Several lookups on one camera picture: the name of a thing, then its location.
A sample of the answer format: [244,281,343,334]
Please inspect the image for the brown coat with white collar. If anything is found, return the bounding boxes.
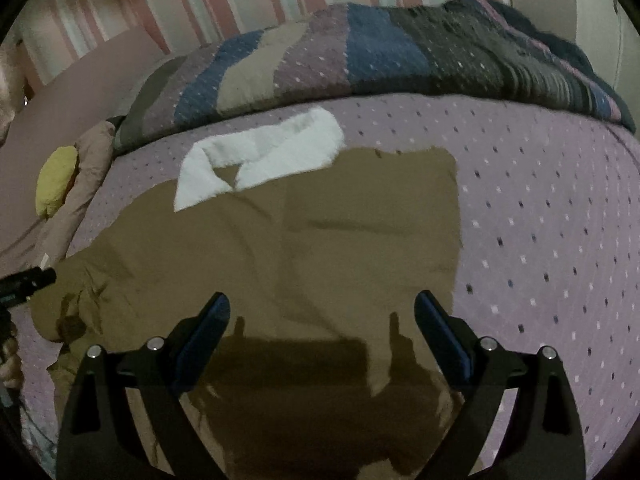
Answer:
[29,105,464,480]

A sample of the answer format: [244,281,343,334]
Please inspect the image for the person's left hand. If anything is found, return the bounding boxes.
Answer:
[0,323,24,390]

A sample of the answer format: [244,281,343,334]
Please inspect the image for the yellow round cushion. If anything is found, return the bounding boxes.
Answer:
[35,145,78,218]

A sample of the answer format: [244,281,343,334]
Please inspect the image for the beige pink pillow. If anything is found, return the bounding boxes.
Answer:
[1,120,115,275]

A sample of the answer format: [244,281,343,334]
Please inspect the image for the striped patchwork folded quilt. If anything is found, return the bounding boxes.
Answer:
[114,0,634,155]

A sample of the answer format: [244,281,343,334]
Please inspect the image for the white wardrobe with stickers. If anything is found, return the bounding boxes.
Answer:
[576,0,640,122]

